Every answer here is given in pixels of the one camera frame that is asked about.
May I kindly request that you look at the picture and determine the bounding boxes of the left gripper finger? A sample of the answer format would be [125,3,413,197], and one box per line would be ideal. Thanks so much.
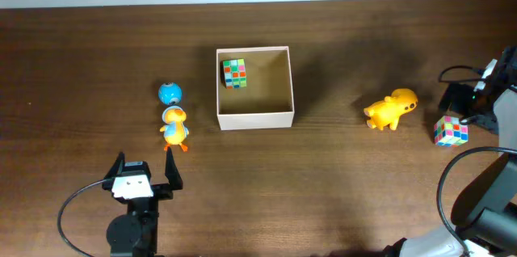
[165,147,183,191]
[104,152,125,179]

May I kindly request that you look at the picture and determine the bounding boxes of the rubik cube pastel colours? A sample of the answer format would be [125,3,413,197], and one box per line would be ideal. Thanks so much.
[433,116,469,147]

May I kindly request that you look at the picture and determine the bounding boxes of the yellow duck toy blue jacket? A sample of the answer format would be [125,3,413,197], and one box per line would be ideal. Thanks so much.
[160,106,189,152]

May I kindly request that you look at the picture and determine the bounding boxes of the rubik cube green orange top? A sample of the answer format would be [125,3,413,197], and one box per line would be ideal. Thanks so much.
[221,58,247,89]

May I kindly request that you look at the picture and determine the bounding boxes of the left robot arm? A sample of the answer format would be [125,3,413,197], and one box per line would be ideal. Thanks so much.
[102,148,183,257]

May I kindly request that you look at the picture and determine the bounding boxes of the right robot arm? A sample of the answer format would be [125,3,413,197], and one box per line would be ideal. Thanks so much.
[381,46,516,257]

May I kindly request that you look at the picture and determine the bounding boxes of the blue ball toy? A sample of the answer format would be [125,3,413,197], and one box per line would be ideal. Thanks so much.
[158,82,183,106]

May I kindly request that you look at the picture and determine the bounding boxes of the white cardboard box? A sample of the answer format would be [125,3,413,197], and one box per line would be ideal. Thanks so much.
[216,46,295,130]

